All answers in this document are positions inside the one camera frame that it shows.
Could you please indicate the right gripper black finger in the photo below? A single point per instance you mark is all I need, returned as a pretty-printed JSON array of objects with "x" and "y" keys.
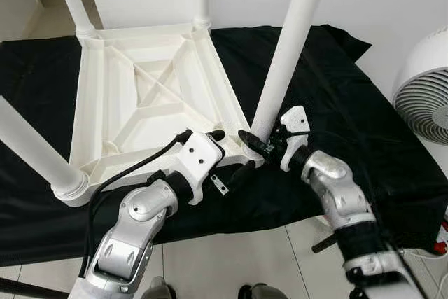
[{"x": 252, "y": 140}]

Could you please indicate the white plastic table top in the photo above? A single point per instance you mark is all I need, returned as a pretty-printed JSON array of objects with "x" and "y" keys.
[{"x": 112, "y": 103}]

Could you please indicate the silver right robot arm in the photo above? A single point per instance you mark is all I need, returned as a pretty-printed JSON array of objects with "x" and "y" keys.
[{"x": 336, "y": 194}]

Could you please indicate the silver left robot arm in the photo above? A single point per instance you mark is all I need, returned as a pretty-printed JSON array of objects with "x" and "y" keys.
[{"x": 140, "y": 208}]

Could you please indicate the black cloth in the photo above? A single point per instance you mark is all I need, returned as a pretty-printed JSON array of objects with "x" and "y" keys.
[{"x": 350, "y": 103}]

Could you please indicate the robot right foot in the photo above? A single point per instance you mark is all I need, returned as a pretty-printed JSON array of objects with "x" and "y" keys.
[{"x": 262, "y": 292}]

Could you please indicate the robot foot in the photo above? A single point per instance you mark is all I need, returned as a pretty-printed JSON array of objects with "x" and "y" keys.
[
  {"x": 262, "y": 292},
  {"x": 159, "y": 290}
]

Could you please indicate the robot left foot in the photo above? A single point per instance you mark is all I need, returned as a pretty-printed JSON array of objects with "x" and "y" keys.
[{"x": 159, "y": 290}]

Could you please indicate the white round fan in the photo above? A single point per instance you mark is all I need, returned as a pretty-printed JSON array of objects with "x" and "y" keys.
[{"x": 420, "y": 103}]

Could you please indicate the red round device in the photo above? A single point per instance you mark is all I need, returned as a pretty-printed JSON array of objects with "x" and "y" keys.
[{"x": 442, "y": 243}]

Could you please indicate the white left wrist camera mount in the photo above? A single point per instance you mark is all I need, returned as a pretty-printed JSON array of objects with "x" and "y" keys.
[{"x": 199, "y": 155}]

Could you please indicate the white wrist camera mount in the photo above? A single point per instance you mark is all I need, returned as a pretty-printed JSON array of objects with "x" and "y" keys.
[
  {"x": 199, "y": 155},
  {"x": 294, "y": 118}
]

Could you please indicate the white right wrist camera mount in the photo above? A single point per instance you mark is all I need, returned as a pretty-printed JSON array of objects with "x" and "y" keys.
[{"x": 294, "y": 118}]

